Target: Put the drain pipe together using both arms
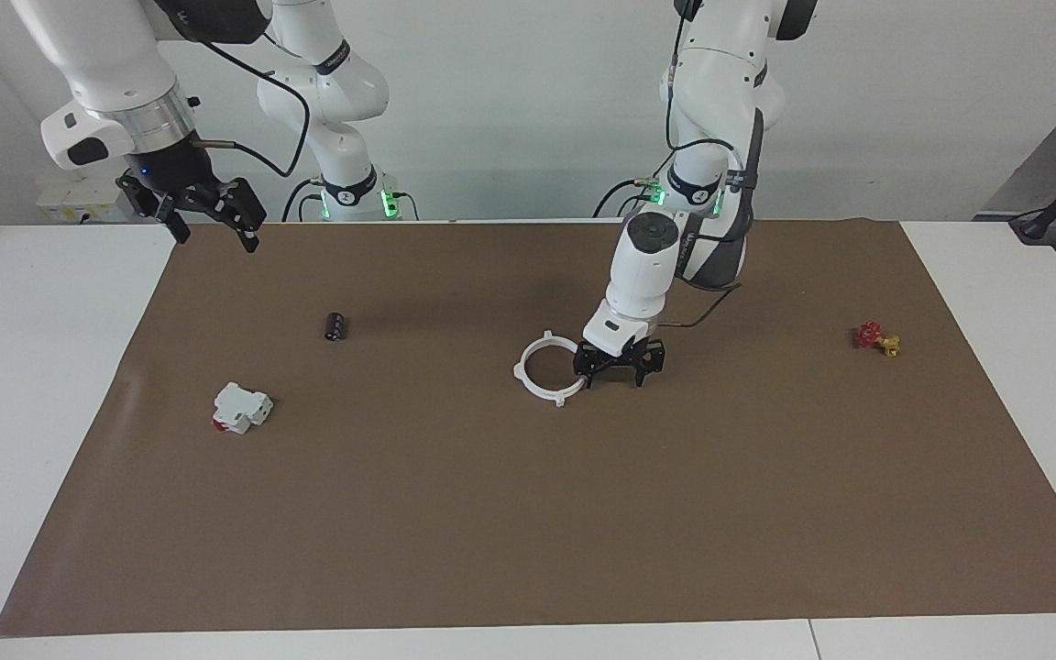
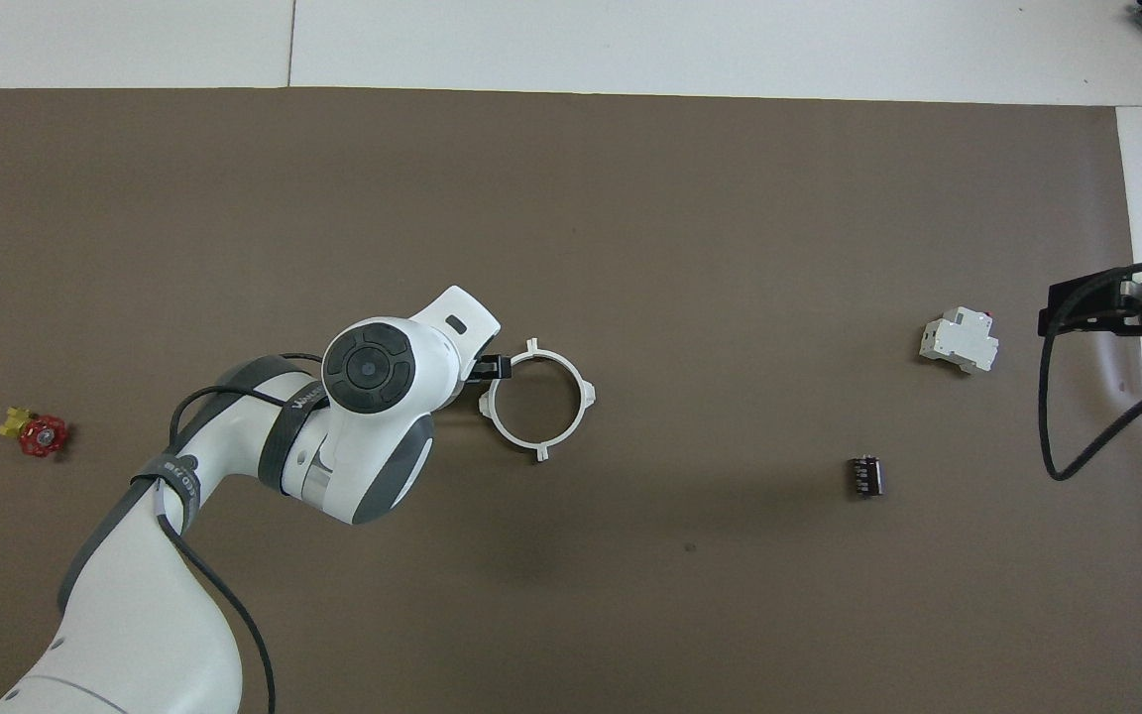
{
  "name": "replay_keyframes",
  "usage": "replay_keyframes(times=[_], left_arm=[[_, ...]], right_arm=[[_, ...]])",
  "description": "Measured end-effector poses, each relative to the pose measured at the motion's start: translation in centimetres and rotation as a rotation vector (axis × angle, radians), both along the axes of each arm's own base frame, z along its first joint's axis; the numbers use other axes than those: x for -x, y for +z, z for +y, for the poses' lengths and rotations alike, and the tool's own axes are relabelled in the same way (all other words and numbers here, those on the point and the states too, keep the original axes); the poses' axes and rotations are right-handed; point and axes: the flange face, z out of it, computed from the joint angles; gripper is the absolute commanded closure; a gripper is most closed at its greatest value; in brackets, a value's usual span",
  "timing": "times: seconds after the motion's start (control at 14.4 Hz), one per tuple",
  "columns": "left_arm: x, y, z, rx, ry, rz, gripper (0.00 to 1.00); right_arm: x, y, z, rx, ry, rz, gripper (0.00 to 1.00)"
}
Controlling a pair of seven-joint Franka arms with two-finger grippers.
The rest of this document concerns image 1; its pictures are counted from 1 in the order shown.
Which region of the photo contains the black base cable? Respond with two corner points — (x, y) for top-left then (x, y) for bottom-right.
(591, 177), (668, 220)
(280, 177), (324, 223)

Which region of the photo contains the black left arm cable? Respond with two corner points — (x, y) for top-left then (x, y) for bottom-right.
(656, 0), (751, 329)

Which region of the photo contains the white half pipe clamp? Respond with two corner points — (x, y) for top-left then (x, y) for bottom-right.
(512, 329), (567, 408)
(544, 332), (589, 405)

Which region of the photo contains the white wall power strip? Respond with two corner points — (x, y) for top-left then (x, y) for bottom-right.
(37, 178), (127, 224)

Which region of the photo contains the white circuit breaker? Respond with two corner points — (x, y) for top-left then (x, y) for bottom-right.
(213, 382), (274, 435)

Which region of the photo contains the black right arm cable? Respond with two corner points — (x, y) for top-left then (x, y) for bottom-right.
(189, 37), (314, 180)

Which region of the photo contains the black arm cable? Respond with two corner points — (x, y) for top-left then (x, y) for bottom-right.
(656, 0), (751, 329)
(189, 37), (314, 180)

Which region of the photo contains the brown table mat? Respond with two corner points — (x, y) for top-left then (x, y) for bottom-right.
(0, 217), (1056, 638)

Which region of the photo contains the red handwheel brass valve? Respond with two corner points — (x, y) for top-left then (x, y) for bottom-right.
(852, 321), (902, 358)

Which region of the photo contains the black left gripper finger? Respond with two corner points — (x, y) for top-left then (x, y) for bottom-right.
(573, 352), (611, 391)
(634, 340), (667, 389)

